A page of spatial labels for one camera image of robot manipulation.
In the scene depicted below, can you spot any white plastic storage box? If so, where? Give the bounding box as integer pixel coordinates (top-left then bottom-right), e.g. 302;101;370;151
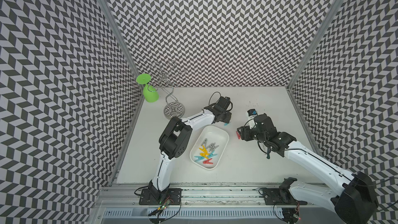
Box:
190;125;230;171

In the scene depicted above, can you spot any grey clothespin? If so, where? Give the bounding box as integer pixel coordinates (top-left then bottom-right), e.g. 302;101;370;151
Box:
208;143;219;151
201;139;211;149

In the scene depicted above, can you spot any teal clothespin bottom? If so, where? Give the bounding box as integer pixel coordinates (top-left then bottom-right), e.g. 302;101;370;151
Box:
194;156;207;163

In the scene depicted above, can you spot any yellow clothespin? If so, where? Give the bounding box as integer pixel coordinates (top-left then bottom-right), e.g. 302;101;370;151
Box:
200;152;210;159
199;146;209;155

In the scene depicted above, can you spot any green plastic wine glass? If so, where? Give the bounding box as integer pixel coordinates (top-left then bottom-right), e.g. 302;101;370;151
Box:
136;73;159;103

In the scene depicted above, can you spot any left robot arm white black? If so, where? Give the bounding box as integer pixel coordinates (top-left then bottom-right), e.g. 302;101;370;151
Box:
148;96;233;202

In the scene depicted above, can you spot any red clothespin bottom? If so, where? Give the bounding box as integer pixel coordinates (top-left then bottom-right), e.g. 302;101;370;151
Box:
203;158;213;164

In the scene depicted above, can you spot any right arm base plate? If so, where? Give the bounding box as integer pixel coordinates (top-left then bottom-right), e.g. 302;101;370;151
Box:
258;188;308;206

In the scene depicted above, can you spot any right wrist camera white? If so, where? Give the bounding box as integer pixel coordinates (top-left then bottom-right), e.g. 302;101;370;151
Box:
247;109;258;129

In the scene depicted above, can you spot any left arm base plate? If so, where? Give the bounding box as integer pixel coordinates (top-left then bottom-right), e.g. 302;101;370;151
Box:
139;188;182;206

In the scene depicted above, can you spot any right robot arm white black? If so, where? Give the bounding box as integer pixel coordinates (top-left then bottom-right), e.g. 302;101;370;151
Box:
236;109;378;224

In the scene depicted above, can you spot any aluminium rail frame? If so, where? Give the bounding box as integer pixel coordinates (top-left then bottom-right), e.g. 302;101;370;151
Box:
86;183;342;224

